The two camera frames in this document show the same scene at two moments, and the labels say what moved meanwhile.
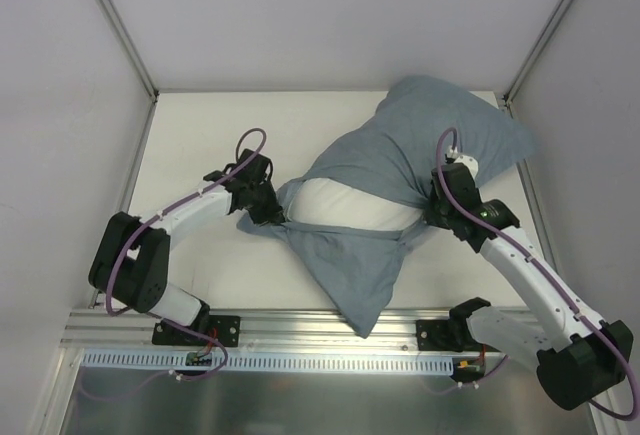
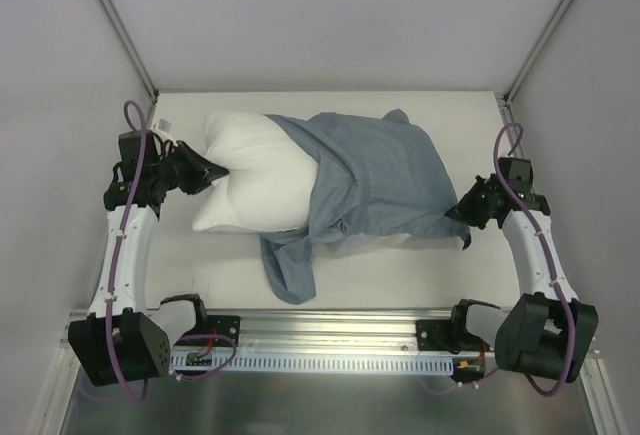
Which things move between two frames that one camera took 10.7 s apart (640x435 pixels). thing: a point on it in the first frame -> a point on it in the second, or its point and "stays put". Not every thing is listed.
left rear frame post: x=120 y=25 stays put
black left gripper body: x=267 y=204 -> x=183 y=169
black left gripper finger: x=276 y=211 -> x=210 y=170
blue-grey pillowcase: x=418 y=125 -> x=378 y=178
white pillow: x=336 y=203 -> x=271 y=181
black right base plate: x=448 y=335 stays put
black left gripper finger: x=261 y=215 -> x=210 y=173
